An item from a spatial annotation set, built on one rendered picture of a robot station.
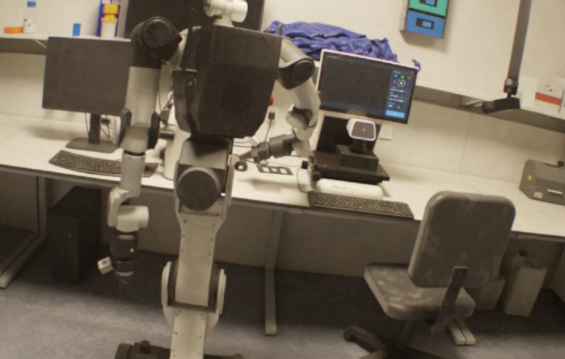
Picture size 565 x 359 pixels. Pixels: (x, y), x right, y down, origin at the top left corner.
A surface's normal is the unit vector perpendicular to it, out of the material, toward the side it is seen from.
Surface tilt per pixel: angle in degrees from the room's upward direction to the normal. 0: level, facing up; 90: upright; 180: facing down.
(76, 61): 86
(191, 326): 54
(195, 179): 82
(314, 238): 90
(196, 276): 61
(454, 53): 90
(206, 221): 75
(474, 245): 90
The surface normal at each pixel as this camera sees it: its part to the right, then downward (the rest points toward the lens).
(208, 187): 0.04, 0.18
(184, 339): 0.11, -0.30
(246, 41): 0.44, 0.22
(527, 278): -0.15, 0.29
